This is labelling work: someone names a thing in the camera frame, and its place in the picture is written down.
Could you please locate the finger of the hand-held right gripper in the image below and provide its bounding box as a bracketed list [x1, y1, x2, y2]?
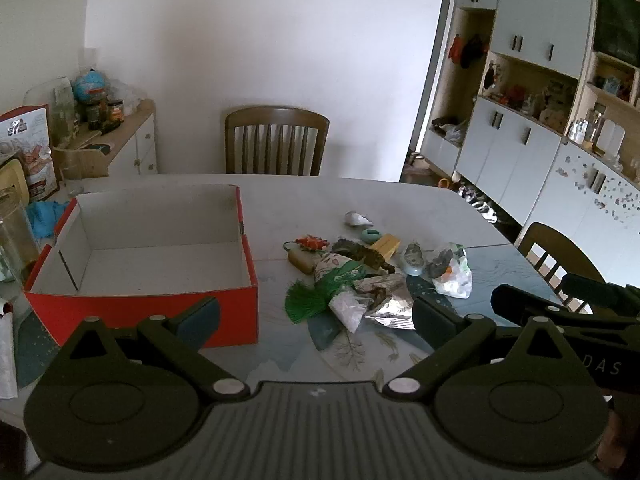
[560, 273, 640, 313]
[491, 283, 640, 332]

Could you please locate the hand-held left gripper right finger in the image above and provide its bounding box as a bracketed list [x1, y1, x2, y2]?
[382, 294, 598, 404]

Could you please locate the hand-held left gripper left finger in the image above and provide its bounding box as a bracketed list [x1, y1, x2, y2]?
[49, 295, 252, 403]

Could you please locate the red cardboard box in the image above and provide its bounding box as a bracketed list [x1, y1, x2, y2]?
[22, 184, 260, 349]

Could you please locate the green tassel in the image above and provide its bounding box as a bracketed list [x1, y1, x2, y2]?
[284, 280, 342, 322]

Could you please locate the green printed packet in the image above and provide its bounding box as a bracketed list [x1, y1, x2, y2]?
[313, 253, 364, 287]

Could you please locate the beige cylinder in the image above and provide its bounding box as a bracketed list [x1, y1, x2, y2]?
[288, 248, 316, 275]

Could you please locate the silver foil packet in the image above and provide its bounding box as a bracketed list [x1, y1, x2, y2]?
[354, 274, 417, 332]

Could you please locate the brown wooden chair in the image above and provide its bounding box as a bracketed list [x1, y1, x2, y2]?
[223, 105, 331, 177]
[515, 222, 608, 312]

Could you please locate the pale blue small shoe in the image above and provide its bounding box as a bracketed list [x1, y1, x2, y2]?
[401, 242, 426, 276]

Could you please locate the small white plastic bag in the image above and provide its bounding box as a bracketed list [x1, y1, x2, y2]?
[328, 292, 372, 334]

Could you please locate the yellow small box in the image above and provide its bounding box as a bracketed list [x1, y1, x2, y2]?
[370, 233, 402, 261]

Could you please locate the grey-green cloth scrap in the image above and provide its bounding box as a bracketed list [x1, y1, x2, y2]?
[332, 238, 397, 275]

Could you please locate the pile of shoes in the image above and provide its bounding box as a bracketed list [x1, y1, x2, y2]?
[454, 184, 502, 224]

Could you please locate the orange toy crab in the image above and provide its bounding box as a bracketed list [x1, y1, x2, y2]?
[294, 234, 331, 254]

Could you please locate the blue cloth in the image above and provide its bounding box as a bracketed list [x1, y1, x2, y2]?
[25, 199, 71, 239]

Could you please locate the white wooden sideboard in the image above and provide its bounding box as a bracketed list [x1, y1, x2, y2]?
[52, 99, 159, 179]

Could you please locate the white paper sheet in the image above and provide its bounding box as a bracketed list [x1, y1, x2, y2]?
[0, 299, 19, 401]

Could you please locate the wooden tray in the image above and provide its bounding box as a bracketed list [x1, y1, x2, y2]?
[52, 142, 114, 181]

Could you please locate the clear glass jar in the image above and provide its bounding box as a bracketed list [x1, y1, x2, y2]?
[0, 187, 42, 282]

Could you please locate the yellow plastic item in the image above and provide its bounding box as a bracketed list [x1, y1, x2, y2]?
[0, 159, 29, 207]

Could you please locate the red white printed bag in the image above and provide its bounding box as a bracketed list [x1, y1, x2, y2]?
[0, 104, 62, 202]

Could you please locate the red black hanging bag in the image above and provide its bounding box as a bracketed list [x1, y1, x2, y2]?
[447, 33, 489, 69]

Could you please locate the blue globe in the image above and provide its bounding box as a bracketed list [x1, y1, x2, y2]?
[72, 68, 109, 104]

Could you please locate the dark chalkboard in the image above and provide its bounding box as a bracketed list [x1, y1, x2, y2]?
[592, 0, 640, 69]

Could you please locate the white wall cabinet unit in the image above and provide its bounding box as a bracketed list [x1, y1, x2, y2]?
[400, 0, 640, 242]

